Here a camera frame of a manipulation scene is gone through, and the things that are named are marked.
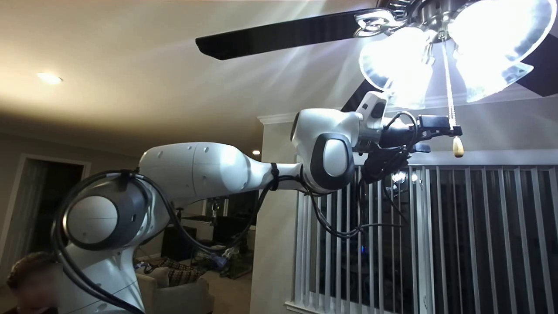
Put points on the beige armchair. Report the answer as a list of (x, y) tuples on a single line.
[(35, 285)]

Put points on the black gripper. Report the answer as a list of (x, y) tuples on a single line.
[(401, 133)]

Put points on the white blinds valance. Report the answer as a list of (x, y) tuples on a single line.
[(494, 158)]

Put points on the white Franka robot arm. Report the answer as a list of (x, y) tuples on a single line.
[(197, 175)]

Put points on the frosted glass lamp shade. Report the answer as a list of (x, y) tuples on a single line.
[(398, 67), (499, 46)]

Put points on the silver ceiling fan housing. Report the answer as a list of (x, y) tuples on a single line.
[(419, 15)]

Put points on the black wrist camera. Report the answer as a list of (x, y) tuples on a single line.
[(384, 163)]

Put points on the beige sofa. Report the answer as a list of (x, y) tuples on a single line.
[(175, 289)]

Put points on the white railing gate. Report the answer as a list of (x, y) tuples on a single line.
[(482, 245)]

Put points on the round recessed ceiling light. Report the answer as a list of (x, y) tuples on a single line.
[(49, 78)]

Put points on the dark ceiling fan blade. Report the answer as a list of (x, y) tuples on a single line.
[(543, 67), (360, 97), (279, 37)]

